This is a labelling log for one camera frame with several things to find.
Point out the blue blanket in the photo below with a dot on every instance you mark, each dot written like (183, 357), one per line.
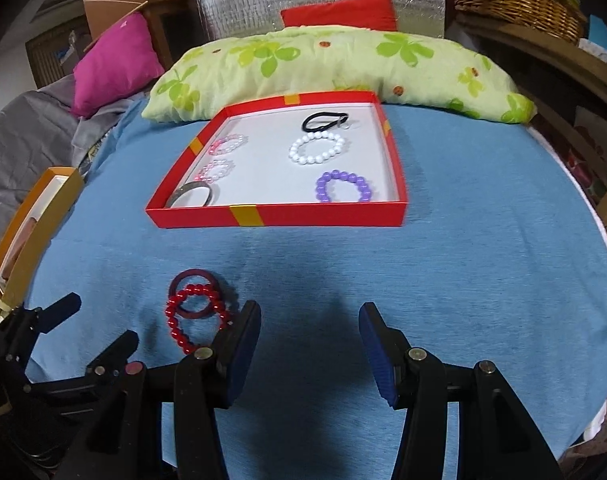
(433, 285)

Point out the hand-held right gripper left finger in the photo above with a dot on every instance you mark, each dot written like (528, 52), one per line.
(243, 347)

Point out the clear glass bangle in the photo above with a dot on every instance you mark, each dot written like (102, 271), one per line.
(214, 196)

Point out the red shallow box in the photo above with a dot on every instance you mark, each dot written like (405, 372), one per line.
(263, 180)

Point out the wooden bench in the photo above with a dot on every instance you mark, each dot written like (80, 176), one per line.
(558, 70)

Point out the pink cushion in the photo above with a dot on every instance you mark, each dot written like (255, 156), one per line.
(113, 65)

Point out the green floral pillow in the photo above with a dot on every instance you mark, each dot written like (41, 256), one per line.
(308, 60)

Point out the wooden cabinet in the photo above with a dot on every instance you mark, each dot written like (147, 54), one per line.
(48, 55)

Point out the red cushion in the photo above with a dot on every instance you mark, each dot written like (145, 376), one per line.
(333, 12)

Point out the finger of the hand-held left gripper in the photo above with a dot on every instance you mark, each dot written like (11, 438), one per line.
(58, 310)
(114, 351)

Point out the grey blanket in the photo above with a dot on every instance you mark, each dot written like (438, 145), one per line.
(13, 150)

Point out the orange cardboard box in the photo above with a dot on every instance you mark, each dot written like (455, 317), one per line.
(48, 215)

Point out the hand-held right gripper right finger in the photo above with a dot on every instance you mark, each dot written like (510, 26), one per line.
(378, 355)

